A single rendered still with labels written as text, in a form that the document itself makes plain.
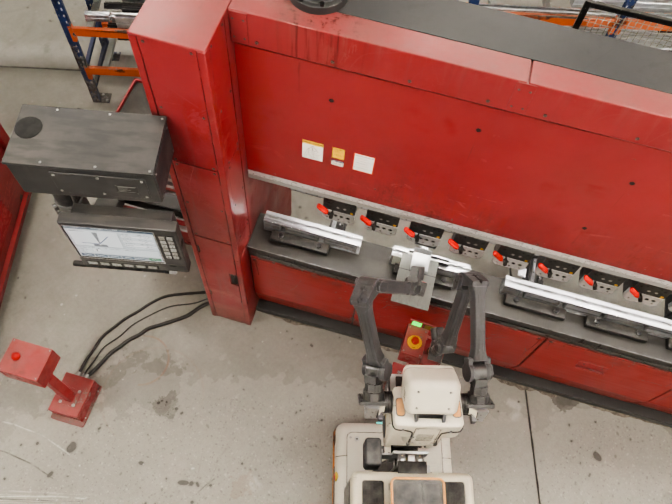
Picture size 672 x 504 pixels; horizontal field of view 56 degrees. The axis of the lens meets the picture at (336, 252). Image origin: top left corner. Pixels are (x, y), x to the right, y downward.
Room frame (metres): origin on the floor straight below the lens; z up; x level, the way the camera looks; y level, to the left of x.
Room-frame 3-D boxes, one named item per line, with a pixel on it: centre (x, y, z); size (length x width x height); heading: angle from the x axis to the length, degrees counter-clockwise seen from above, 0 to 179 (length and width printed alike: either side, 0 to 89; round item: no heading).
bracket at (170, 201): (1.40, 0.91, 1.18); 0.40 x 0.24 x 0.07; 81
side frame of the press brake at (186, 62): (1.79, 0.52, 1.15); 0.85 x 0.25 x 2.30; 171
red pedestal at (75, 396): (0.76, 1.37, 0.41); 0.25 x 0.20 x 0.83; 171
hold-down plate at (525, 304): (1.32, -1.00, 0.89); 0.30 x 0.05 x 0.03; 81
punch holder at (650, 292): (1.31, -1.38, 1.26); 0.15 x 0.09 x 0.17; 81
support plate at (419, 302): (1.32, -0.39, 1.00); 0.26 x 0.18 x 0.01; 171
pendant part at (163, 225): (1.15, 0.84, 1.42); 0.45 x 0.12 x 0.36; 93
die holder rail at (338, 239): (1.55, 0.13, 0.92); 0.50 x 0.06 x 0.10; 81
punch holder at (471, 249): (1.44, -0.59, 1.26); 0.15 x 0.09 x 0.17; 81
